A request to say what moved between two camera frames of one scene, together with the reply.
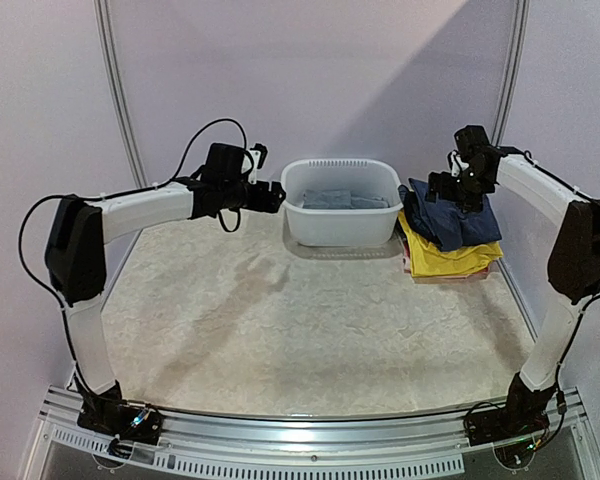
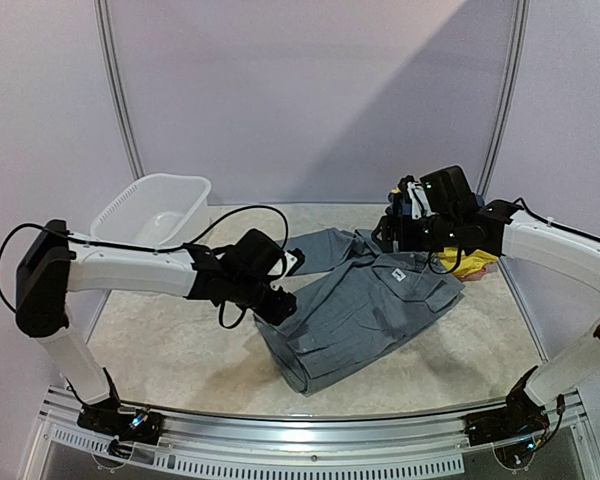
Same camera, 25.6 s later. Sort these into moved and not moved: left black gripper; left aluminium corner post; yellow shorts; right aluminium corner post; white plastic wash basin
Moved: left black gripper; white plastic wash basin
Not moved: left aluminium corner post; yellow shorts; right aluminium corner post
